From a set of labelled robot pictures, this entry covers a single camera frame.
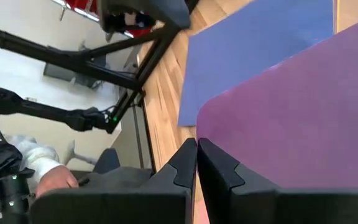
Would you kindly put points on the black aluminium table frame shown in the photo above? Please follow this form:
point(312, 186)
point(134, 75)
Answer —
point(57, 59)

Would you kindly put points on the purple paper sheet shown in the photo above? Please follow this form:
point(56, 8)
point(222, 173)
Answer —
point(291, 109)

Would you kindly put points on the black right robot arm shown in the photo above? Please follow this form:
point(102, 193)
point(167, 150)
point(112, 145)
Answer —
point(73, 118)

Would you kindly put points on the blue paper sheet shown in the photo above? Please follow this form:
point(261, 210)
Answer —
point(244, 46)

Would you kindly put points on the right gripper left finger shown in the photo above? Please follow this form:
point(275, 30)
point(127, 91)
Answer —
point(120, 205)

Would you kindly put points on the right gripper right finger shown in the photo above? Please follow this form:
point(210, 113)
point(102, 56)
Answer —
point(275, 208)

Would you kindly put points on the person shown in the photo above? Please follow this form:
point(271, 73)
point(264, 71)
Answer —
point(42, 158)

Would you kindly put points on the grey floor bar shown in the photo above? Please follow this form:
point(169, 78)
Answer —
point(54, 73)

